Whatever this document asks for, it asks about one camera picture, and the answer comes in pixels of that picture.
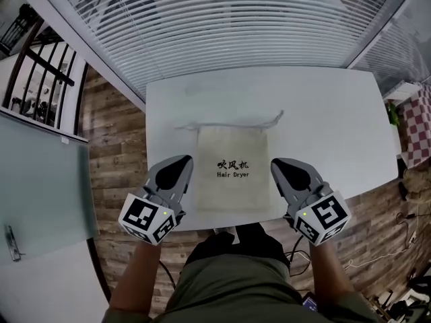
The dark device with lit screen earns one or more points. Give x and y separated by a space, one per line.
309 303

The wide white window blinds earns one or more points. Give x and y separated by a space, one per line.
219 29

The person's left forearm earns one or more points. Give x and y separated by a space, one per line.
134 278

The red checkered tablecloth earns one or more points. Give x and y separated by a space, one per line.
419 130

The frosted glass door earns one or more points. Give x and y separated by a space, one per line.
43 187

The person's black shorts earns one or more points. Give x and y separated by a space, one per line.
256 247

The small green plant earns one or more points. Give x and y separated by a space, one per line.
393 114

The person's olive shirt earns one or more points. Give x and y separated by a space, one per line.
232 291

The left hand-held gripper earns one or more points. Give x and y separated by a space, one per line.
168 183

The person's right forearm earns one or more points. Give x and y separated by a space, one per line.
331 271

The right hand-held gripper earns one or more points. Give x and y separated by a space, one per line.
296 183

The black metal railing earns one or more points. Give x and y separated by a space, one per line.
40 59

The narrow white window blinds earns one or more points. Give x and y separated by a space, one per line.
397 45

